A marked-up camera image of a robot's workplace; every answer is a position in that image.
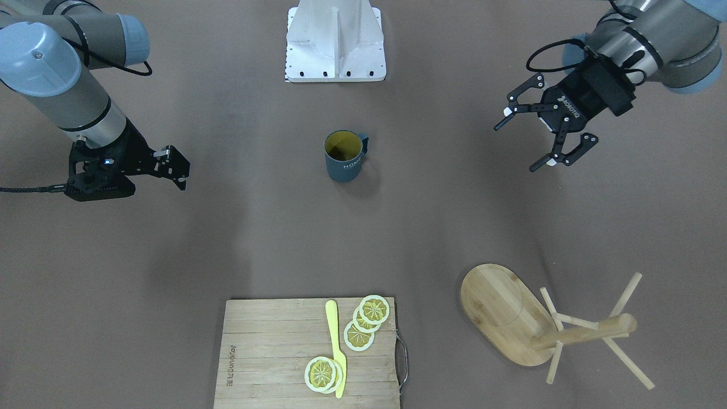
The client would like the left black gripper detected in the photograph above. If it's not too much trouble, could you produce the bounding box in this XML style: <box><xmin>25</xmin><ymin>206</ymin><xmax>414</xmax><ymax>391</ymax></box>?
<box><xmin>494</xmin><ymin>56</ymin><xmax>636</xmax><ymax>173</ymax></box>

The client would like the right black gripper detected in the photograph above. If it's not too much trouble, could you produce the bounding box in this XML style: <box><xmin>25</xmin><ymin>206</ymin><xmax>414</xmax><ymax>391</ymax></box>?
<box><xmin>64</xmin><ymin>121</ymin><xmax>190</xmax><ymax>202</ymax></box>

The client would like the dark teal mug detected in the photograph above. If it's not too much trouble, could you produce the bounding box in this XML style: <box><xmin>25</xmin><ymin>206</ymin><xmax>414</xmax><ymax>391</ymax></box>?
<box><xmin>324</xmin><ymin>130</ymin><xmax>369</xmax><ymax>183</ymax></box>

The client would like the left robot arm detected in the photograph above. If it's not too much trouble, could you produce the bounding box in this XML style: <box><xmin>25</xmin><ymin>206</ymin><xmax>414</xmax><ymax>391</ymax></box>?
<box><xmin>494</xmin><ymin>1</ymin><xmax>725</xmax><ymax>172</ymax></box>

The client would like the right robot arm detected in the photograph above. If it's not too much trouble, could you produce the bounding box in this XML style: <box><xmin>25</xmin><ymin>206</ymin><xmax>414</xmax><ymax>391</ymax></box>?
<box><xmin>1</xmin><ymin>1</ymin><xmax>190</xmax><ymax>202</ymax></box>

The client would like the wooden mug tree rack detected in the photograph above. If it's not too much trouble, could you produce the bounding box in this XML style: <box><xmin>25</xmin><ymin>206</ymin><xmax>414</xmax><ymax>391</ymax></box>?
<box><xmin>459</xmin><ymin>264</ymin><xmax>655</xmax><ymax>389</ymax></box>

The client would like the bamboo cutting board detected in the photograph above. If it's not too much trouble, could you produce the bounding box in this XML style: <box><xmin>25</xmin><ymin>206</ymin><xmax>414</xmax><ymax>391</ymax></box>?
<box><xmin>214</xmin><ymin>297</ymin><xmax>408</xmax><ymax>408</ymax></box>

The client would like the lemon slice middle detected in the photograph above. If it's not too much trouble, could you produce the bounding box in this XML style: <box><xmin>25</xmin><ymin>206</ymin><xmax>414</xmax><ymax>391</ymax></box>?
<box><xmin>352</xmin><ymin>307</ymin><xmax>382</xmax><ymax>333</ymax></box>

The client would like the lemon slice top pair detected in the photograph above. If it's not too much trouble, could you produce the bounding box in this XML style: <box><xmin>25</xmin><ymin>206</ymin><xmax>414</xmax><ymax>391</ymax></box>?
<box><xmin>304</xmin><ymin>356</ymin><xmax>335</xmax><ymax>393</ymax></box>

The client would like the yellow plastic knife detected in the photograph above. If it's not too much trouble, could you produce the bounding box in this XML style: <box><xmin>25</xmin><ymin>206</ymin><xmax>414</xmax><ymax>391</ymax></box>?
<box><xmin>325</xmin><ymin>299</ymin><xmax>348</xmax><ymax>399</ymax></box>

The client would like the lemon slice under knife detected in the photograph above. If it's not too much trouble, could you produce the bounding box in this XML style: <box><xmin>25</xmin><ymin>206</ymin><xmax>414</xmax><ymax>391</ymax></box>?
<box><xmin>321</xmin><ymin>360</ymin><xmax>344</xmax><ymax>394</ymax></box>

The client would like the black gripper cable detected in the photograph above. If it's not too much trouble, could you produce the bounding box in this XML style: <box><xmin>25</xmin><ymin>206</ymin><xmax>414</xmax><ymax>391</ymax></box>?
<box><xmin>526</xmin><ymin>39</ymin><xmax>591</xmax><ymax>74</ymax></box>

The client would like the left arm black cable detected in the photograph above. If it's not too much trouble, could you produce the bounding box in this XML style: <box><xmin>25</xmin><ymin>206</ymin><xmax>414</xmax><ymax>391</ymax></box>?
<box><xmin>0</xmin><ymin>17</ymin><xmax>154</xmax><ymax>194</ymax></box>

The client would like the white camera pole base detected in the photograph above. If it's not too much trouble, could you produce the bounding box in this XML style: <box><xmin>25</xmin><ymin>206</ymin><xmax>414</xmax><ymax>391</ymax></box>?
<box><xmin>284</xmin><ymin>1</ymin><xmax>387</xmax><ymax>83</ymax></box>

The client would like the lemon slice near handle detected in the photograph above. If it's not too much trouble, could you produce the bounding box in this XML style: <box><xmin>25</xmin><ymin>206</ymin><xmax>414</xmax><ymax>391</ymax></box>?
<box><xmin>358</xmin><ymin>295</ymin><xmax>391</xmax><ymax>324</ymax></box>

